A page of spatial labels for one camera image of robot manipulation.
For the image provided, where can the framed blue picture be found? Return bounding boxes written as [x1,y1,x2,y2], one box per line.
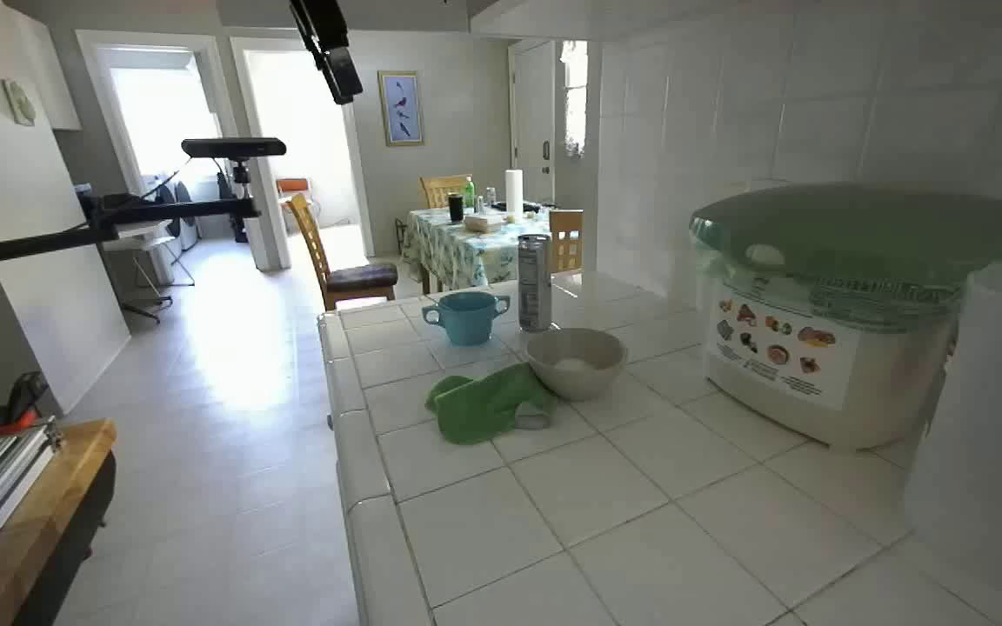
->
[376,67,427,149]

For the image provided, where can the white room door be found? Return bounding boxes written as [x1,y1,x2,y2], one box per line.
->
[509,38,562,204]

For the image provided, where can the metal mixing bowl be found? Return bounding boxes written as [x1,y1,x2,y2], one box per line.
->
[519,323,632,406]

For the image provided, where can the dining table floral tablecloth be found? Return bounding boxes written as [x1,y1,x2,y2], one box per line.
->
[398,200,552,296]

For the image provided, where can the round wall decoration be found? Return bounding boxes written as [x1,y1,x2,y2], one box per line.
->
[0,73,43,127]

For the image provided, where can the white paper towel roll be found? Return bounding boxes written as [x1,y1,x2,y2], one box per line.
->
[501,167,525,218]

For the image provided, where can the red and black tool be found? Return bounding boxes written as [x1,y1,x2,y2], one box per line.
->
[0,367,53,437]

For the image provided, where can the black bar camera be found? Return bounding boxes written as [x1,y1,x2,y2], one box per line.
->
[176,135,291,187]

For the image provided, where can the wooden chair dark seat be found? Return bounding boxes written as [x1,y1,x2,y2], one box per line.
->
[282,190,402,311]

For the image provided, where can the wooden chair lattice back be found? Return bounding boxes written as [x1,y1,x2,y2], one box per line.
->
[547,204,588,279]

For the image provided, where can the green cloth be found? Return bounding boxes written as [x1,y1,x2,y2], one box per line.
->
[425,362,562,447]

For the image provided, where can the light wooden chair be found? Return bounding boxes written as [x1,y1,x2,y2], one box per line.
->
[416,171,475,212]

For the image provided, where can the blue two-handled pot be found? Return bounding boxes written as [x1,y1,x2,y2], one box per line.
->
[416,288,514,347]

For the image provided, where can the wooden side table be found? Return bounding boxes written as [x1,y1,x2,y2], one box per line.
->
[0,418,122,626]

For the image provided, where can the tall metal cylinder canister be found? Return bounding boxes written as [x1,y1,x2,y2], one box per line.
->
[514,230,558,336]

